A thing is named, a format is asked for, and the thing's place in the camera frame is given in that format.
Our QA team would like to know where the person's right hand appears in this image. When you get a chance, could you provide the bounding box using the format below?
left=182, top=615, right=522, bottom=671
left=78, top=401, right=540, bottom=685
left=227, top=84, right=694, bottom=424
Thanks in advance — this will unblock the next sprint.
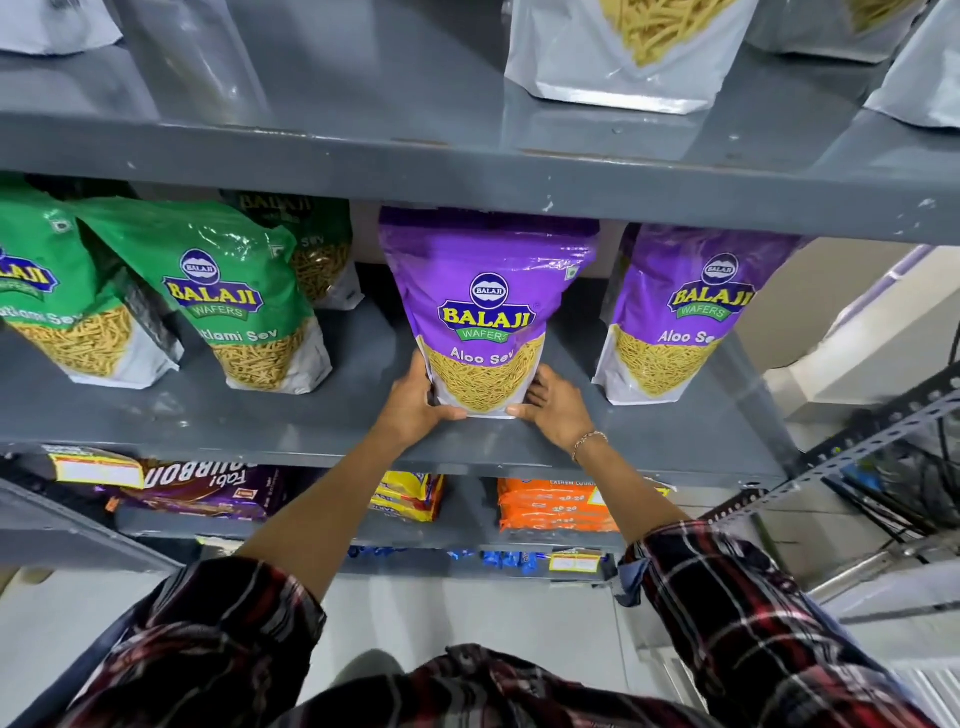
left=506, top=364, right=599, bottom=455

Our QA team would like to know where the person's left hand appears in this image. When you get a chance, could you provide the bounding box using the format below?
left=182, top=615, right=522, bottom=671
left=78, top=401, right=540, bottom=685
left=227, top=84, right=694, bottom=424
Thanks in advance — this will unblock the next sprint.
left=375, top=350, right=468, bottom=452

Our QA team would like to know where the purple snack pouch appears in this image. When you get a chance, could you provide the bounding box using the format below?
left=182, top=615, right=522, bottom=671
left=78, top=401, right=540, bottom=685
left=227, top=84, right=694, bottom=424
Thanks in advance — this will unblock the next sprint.
left=378, top=207, right=600, bottom=420
left=591, top=222, right=808, bottom=407

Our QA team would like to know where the person's left forearm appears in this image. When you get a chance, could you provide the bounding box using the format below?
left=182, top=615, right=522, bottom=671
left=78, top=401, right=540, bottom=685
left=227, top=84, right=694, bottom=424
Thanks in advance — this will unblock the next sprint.
left=234, top=423, right=421, bottom=603

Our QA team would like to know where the person's right forearm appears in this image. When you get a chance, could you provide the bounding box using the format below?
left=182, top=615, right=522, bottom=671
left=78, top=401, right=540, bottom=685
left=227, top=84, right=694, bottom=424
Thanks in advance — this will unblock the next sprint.
left=573, top=431, right=693, bottom=546

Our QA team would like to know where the stack of yellow packets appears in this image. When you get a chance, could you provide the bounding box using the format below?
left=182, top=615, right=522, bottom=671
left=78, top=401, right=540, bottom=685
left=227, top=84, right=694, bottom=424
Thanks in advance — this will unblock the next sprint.
left=369, top=471, right=446, bottom=525

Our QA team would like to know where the stack of orange packets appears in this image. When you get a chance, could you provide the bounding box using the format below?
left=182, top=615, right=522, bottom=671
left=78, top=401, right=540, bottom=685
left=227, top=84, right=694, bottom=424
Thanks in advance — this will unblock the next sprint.
left=496, top=477, right=671, bottom=534

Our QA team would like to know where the row of blue packets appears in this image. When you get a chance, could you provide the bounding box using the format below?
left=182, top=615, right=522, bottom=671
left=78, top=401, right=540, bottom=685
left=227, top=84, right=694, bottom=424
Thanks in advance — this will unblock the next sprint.
left=347, top=545, right=543, bottom=576

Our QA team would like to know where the yellow shelf price label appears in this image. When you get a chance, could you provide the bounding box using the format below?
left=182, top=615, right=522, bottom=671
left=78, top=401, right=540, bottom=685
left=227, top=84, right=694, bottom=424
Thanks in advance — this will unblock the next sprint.
left=43, top=445, right=146, bottom=491
left=546, top=550, right=604, bottom=576

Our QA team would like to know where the green snack pouch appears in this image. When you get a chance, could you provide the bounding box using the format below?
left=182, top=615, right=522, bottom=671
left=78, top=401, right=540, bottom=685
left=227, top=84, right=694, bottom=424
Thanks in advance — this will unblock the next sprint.
left=219, top=190, right=366, bottom=312
left=0, top=174, right=186, bottom=390
left=71, top=196, right=334, bottom=396

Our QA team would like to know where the grey metal shelving rack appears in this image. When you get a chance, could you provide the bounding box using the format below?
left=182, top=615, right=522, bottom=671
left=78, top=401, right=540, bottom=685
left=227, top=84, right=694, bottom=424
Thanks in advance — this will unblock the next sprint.
left=0, top=0, right=960, bottom=585

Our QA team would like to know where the purple biscuit pack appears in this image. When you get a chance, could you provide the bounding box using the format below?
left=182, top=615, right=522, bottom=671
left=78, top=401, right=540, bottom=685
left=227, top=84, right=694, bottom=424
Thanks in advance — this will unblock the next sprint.
left=103, top=458, right=291, bottom=523

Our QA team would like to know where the red black plaid shirt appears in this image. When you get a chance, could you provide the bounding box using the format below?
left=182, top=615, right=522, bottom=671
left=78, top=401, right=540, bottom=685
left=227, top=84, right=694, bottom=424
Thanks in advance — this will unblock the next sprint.
left=45, top=520, right=940, bottom=728

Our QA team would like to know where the slotted angle metal rack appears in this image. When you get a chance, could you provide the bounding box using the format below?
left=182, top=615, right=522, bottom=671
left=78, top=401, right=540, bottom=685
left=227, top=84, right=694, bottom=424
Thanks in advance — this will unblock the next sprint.
left=701, top=363, right=960, bottom=624

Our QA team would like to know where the white chest freezer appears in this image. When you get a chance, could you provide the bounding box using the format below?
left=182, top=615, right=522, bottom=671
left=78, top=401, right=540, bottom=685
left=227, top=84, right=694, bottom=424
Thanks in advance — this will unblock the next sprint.
left=763, top=246, right=960, bottom=423

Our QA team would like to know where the white snack pouch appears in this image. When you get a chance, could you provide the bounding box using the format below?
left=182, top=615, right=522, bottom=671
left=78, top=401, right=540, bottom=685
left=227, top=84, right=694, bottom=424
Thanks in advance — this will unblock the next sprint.
left=504, top=0, right=759, bottom=116
left=863, top=0, right=960, bottom=129
left=746, top=0, right=932, bottom=66
left=0, top=0, right=124, bottom=57

